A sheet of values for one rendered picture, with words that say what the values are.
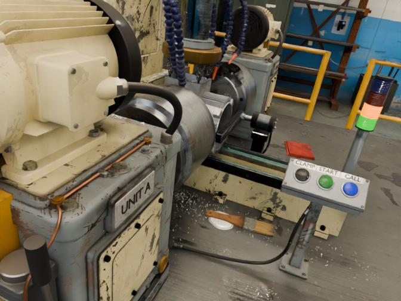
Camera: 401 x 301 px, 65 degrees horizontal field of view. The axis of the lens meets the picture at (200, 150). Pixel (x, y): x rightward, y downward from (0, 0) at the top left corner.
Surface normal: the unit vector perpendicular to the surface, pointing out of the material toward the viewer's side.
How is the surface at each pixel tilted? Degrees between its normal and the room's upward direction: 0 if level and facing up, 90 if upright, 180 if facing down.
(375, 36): 90
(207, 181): 90
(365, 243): 0
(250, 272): 0
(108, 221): 90
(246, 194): 90
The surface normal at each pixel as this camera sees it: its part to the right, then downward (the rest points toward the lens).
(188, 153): -0.06, 0.38
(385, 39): -0.29, 0.40
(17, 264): 0.13, -0.88
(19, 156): 0.93, 0.10
